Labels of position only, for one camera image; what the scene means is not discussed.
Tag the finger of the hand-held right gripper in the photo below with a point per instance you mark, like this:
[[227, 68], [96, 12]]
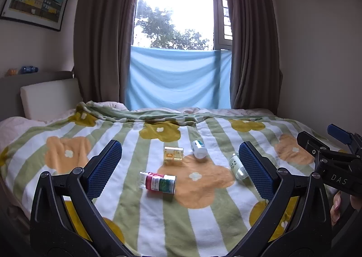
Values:
[[339, 132], [312, 146]]

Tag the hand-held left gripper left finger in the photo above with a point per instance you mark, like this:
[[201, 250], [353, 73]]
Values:
[[105, 169]]

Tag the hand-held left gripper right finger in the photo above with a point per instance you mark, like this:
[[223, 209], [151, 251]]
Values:
[[256, 169]]

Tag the clear cup red green label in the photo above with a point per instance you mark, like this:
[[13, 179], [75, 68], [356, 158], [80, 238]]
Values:
[[159, 183]]

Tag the person's right hand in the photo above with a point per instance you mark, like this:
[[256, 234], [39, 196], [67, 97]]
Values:
[[336, 207]]

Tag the clear bottle white label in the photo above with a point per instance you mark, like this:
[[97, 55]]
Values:
[[238, 168]]

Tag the white bottle teal label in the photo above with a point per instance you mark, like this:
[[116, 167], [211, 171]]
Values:
[[198, 149]]

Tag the small clear yellow box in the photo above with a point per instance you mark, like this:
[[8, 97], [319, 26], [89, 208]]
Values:
[[173, 155]]

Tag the green striped floral blanket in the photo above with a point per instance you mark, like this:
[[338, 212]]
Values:
[[198, 217]]

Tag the white headboard cushion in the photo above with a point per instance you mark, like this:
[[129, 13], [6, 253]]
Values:
[[48, 98]]

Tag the grey bed headboard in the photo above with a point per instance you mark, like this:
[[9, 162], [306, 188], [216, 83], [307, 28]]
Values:
[[42, 76]]

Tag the light blue cloth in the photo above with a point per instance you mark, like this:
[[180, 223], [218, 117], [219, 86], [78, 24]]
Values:
[[175, 78]]

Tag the brown curtain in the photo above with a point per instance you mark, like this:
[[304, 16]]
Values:
[[251, 47], [104, 33]]

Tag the blue plastic bottle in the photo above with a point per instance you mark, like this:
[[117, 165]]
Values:
[[28, 69]]

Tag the small orange item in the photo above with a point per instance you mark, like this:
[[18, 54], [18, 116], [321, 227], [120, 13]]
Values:
[[12, 72]]

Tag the window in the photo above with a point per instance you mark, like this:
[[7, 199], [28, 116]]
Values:
[[175, 5]]

